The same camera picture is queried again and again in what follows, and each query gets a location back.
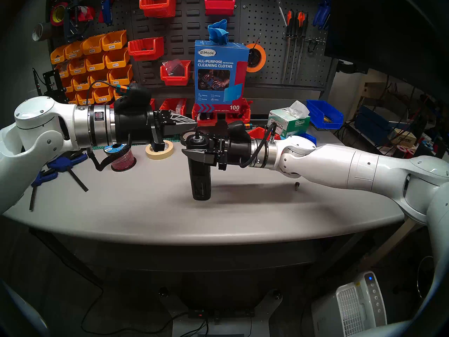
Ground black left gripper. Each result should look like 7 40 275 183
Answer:
114 106 199 152

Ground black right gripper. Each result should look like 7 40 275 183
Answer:
181 136 253 171

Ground black cylindrical screwdriver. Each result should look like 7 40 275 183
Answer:
184 134 214 201

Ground orange black screwdriver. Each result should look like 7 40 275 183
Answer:
282 10 294 84
290 11 303 83
296 12 309 82

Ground black tape roll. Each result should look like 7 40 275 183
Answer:
180 129 200 146

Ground beige masking tape roll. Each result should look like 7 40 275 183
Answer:
145 140 174 160

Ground blue cleaning cloths box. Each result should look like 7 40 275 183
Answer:
194 40 250 113

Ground green white tissue box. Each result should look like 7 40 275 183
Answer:
268 100 311 138

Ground blue microfiber cloth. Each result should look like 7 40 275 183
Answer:
207 19 229 45

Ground orange tape roll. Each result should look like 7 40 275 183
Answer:
246 43 267 73

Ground blue bar clamp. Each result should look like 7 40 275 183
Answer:
47 153 88 192
30 170 58 211

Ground large blue plastic bin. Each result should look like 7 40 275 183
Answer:
306 99 344 130

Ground black metal stand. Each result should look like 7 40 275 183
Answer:
32 69 69 103

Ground dark perforated pegboard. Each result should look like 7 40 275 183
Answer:
240 0 339 89

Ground red white striped tape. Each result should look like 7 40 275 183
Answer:
72 6 96 22

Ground black power strip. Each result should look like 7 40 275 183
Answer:
188 310 255 321

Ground red yellow tape roll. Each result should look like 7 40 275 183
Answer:
50 2 69 27

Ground dark blue case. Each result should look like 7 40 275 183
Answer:
354 105 404 140

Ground brown cardboard box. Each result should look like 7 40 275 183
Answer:
389 127 418 145

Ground white air purifier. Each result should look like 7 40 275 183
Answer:
311 271 388 337

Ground black computer monitor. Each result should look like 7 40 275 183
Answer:
324 0 449 101

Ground white robot torso shell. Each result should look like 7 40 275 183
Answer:
0 280 49 337

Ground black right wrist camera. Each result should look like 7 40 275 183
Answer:
227 121 253 140

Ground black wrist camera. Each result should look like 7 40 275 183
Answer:
227 121 253 140
114 84 152 110

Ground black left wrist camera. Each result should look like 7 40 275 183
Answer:
114 84 152 110

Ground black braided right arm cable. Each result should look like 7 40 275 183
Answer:
240 121 277 169

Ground red wire spool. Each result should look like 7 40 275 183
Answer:
103 143 137 172

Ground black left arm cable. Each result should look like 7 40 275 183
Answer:
86 81 132 172

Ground dark louvered wall panel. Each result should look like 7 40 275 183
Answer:
132 0 242 86

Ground purple handled scissors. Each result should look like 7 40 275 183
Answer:
270 0 287 24

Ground grey duct tape roll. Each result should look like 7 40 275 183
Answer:
32 23 51 42

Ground blue handled pliers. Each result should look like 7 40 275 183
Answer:
313 0 332 29

